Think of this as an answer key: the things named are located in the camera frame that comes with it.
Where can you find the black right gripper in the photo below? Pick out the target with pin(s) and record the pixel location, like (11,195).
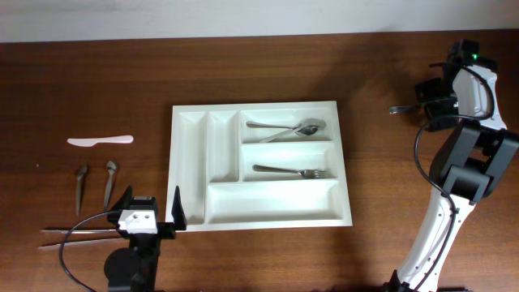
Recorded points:
(427,87)

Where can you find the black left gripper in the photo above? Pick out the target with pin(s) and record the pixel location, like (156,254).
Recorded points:
(169,229)

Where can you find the white cutlery tray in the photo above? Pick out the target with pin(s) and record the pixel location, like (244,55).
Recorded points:
(212,152)

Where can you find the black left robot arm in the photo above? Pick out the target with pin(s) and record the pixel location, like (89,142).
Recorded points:
(134,268)

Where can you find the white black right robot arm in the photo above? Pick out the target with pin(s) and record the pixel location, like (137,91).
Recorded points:
(466,169)

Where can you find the small metal spoon right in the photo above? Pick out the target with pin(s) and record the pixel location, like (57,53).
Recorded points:
(112,168)

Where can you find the small metal spoon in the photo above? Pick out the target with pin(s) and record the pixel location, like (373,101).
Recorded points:
(83,170)
(112,168)

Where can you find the upper metal chopstick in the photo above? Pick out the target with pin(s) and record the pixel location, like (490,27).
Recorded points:
(56,231)

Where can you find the metal chopstick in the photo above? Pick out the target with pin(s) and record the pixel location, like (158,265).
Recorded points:
(56,231)
(76,243)

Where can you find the lower metal chopstick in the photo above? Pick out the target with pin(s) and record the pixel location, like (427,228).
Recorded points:
(76,243)

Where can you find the small metal spoon left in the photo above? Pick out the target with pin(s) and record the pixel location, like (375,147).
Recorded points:
(83,170)

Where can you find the pink plastic knife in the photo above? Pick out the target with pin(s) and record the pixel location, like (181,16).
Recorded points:
(90,142)

